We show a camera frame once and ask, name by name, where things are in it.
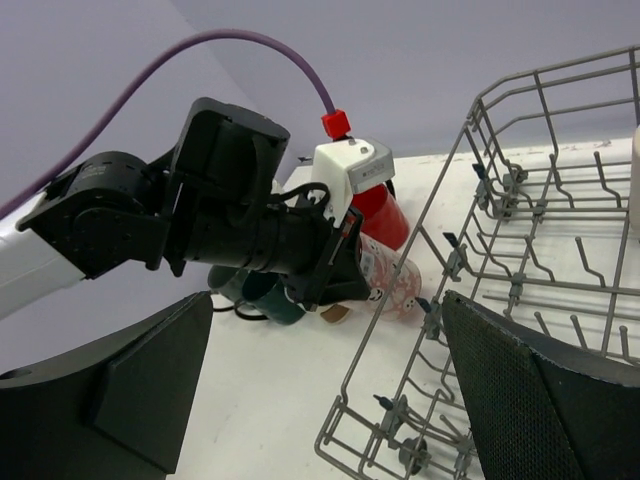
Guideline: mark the grey wire dish rack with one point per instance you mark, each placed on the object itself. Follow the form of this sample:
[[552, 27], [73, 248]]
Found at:
[[527, 216]]

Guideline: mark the cream small cup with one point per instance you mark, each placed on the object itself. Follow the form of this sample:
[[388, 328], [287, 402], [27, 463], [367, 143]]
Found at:
[[334, 314]]

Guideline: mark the red mug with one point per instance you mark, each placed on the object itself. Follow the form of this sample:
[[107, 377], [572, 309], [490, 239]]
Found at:
[[384, 221]]

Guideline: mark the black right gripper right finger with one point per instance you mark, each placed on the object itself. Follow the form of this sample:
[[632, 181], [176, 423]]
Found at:
[[540, 408]]

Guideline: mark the grey mug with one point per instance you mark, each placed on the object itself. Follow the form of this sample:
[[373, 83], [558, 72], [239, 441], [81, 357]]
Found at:
[[227, 281]]

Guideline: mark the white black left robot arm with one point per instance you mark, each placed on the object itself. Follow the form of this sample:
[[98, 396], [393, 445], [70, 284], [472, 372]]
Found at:
[[209, 199]]

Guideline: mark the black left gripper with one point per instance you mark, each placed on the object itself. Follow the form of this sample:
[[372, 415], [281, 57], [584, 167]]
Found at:
[[337, 277]]

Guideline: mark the dark teal mug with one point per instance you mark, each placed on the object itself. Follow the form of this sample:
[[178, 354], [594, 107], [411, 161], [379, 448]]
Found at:
[[263, 298]]

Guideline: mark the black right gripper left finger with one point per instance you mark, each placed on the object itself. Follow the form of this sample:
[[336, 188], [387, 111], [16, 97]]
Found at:
[[115, 408]]

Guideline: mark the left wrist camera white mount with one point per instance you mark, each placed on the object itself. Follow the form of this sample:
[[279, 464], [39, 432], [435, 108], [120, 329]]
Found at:
[[348, 166]]

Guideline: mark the pink patterned mug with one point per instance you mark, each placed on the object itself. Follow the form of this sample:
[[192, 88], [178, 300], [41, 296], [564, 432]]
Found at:
[[380, 267]]

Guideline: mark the beige tall cup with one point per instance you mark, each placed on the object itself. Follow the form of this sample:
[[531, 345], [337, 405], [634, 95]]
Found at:
[[634, 193]]

